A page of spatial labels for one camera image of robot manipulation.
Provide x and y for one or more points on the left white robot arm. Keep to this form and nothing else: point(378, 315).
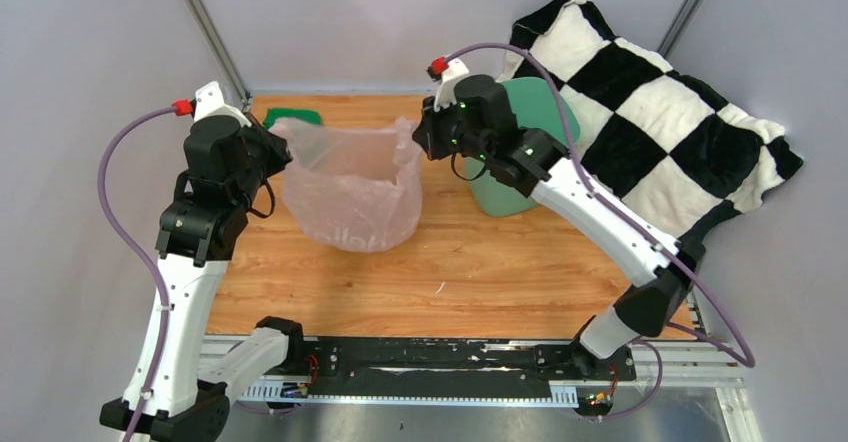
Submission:
point(171, 397)

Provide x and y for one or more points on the green folded cloth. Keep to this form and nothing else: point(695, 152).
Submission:
point(303, 115)

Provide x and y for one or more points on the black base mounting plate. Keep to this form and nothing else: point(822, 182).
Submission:
point(439, 371)

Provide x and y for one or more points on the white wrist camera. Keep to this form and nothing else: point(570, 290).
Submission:
point(448, 73)
point(211, 100)

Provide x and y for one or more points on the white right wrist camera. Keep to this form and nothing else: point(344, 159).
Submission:
point(448, 73)

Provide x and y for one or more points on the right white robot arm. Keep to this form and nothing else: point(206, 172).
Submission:
point(471, 117)

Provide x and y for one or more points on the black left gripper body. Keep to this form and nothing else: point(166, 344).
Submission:
point(266, 160)

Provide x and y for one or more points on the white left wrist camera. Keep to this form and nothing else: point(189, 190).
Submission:
point(211, 100)

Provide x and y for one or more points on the black white checkered blanket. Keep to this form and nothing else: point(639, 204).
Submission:
point(667, 144)

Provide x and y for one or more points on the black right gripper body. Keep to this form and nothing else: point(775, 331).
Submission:
point(446, 134)

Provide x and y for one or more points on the pink translucent trash bag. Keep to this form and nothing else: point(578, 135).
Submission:
point(356, 189)

